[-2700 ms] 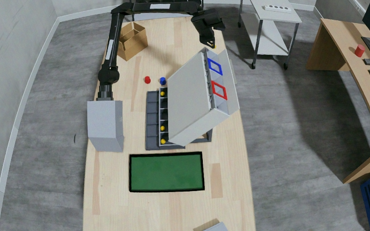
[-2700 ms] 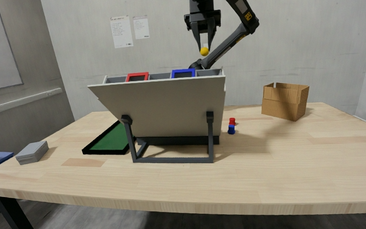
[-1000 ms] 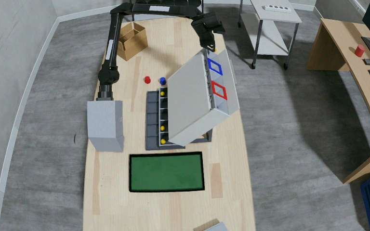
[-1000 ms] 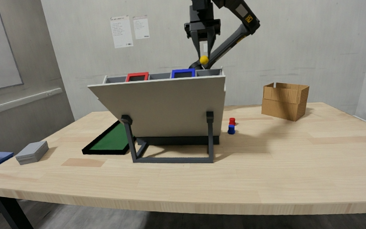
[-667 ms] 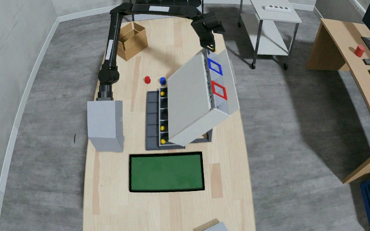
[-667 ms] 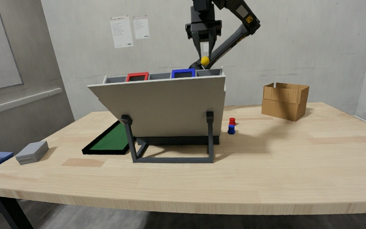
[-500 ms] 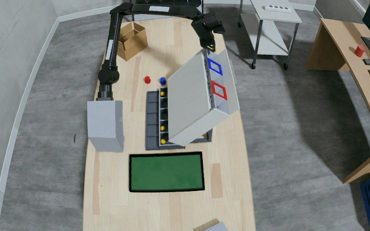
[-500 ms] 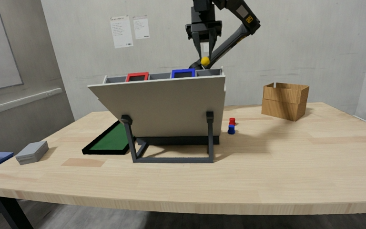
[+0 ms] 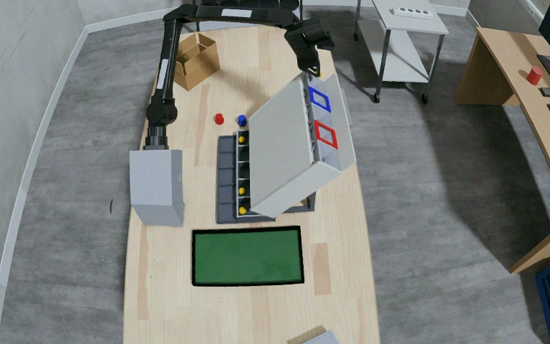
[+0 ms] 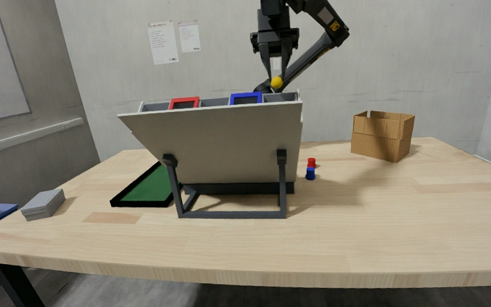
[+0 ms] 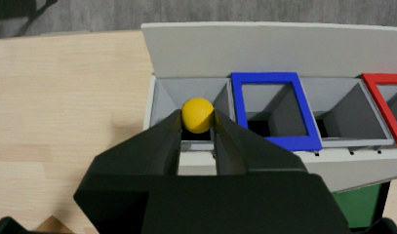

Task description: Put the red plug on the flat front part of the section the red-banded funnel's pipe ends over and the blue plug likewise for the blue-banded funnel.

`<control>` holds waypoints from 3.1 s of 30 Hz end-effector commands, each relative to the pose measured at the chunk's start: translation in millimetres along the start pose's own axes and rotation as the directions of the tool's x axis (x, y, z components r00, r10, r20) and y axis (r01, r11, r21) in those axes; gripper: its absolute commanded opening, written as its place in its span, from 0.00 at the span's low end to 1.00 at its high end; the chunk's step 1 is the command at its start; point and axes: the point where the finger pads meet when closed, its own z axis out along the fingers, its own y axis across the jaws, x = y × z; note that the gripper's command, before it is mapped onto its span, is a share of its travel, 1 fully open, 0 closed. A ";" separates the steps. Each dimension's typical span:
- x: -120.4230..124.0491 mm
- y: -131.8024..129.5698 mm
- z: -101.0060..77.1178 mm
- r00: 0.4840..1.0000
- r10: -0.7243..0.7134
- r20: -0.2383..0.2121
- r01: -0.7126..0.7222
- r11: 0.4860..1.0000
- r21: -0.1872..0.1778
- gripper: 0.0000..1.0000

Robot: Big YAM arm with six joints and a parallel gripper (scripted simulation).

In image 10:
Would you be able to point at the red plug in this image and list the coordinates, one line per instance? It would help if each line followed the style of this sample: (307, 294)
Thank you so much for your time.
(311, 163)

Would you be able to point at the blue square band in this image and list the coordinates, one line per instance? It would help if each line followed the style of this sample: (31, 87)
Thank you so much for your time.
(245, 95)

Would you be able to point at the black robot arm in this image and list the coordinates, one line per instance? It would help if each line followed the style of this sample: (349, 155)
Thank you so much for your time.
(322, 12)

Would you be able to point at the blue plug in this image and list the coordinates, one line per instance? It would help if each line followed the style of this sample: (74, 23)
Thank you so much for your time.
(310, 173)

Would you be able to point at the brown cardboard box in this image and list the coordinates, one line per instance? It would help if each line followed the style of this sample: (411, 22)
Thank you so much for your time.
(380, 137)

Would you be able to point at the yellow ball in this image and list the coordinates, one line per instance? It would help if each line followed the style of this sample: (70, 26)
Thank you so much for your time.
(276, 82)

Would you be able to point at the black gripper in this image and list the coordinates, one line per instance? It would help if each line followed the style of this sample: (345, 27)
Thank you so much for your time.
(273, 44)

